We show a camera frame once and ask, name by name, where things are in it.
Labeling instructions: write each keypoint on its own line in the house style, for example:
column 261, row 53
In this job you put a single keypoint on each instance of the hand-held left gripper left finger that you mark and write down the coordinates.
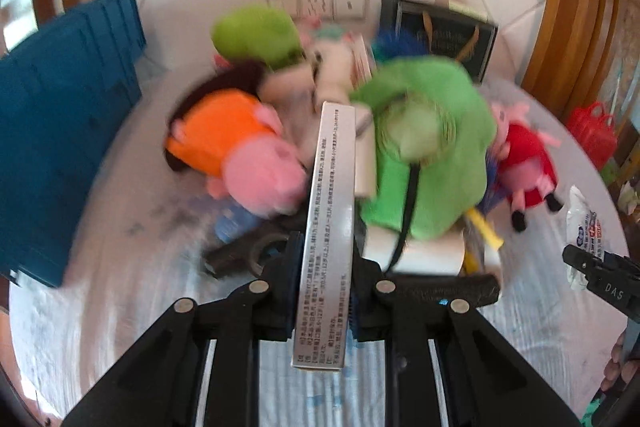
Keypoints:
column 280, row 297

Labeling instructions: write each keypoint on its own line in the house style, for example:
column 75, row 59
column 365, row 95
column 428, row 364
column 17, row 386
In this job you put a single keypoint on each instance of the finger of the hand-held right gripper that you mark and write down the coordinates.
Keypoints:
column 610, row 279

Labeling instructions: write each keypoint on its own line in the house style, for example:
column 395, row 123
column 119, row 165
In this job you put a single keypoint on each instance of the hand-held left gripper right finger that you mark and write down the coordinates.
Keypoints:
column 365, row 302

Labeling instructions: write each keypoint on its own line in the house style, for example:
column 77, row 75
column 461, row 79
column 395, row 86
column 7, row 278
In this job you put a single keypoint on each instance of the slim white box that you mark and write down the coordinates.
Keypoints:
column 327, row 232

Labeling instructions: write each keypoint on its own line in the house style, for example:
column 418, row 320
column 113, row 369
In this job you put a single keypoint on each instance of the green plush hat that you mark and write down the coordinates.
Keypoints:
column 435, row 97

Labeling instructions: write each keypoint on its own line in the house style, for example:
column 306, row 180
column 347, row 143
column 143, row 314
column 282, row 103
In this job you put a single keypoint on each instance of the blue plastic crate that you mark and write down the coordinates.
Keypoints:
column 60, row 132

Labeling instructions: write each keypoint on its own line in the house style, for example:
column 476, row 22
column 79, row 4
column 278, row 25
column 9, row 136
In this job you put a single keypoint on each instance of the person's right hand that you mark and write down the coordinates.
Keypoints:
column 617, row 372

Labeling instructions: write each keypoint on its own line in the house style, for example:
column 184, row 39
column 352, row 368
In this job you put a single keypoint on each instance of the white printed packet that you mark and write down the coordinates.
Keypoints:
column 582, row 227

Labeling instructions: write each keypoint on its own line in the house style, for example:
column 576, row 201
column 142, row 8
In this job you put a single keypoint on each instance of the black toy gun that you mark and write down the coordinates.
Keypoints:
column 230, row 254

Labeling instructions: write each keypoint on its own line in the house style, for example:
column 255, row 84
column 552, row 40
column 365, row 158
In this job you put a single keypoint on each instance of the black textured bar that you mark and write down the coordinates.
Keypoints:
column 465, row 288

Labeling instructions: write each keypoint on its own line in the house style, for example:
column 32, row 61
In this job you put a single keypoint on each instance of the yellow stick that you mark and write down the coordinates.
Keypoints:
column 482, row 227

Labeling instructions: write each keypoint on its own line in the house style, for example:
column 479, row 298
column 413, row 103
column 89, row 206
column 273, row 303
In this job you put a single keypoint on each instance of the red plastic basket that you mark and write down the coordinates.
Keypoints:
column 590, row 132

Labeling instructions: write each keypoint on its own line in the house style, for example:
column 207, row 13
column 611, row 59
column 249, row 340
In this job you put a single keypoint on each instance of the red dress pig plush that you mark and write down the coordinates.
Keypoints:
column 525, row 157

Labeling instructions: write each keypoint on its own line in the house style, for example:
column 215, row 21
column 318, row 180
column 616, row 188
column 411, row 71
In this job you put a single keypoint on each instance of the orange shirt pig plush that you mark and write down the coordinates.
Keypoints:
column 220, row 137

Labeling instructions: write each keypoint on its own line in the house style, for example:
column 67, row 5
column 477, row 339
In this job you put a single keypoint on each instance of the dark brown cloth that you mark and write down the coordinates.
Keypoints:
column 235, row 77

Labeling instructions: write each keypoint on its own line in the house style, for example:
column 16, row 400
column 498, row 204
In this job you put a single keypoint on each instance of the white plush toy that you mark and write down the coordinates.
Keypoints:
column 335, row 62

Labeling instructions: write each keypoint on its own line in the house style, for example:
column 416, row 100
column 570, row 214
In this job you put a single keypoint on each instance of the green frog plush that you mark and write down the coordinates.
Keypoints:
column 255, row 34

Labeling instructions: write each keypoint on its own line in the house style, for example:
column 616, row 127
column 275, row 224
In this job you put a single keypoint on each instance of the teal plush toy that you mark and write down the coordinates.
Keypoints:
column 327, row 34

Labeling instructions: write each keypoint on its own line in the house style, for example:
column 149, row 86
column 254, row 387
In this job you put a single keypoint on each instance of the black gift bag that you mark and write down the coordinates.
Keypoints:
column 445, row 37

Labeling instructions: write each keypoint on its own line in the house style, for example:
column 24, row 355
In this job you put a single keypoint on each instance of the yellow notepad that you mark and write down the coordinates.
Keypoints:
column 465, row 9

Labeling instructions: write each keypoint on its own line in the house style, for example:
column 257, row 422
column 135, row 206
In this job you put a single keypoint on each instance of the white wall socket panel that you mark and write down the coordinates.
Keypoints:
column 350, row 4

